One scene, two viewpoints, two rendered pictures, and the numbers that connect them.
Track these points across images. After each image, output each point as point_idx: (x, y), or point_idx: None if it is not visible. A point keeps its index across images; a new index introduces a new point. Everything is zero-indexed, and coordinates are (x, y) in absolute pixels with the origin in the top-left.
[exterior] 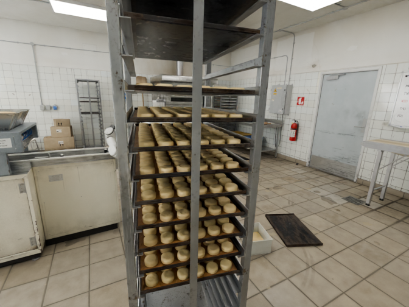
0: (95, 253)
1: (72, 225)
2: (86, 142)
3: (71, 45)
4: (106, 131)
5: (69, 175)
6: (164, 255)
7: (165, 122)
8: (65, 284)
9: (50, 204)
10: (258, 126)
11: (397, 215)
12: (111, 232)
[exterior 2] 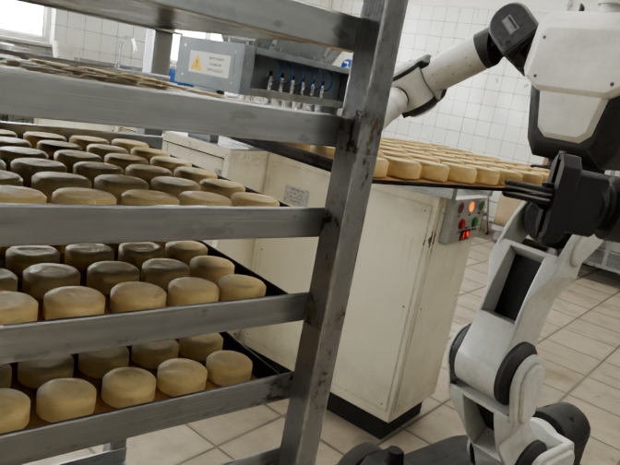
0: (258, 440)
1: (288, 342)
2: (603, 241)
3: None
4: (396, 68)
5: (321, 203)
6: None
7: (604, 53)
8: (142, 435)
9: (269, 259)
10: None
11: None
12: (351, 435)
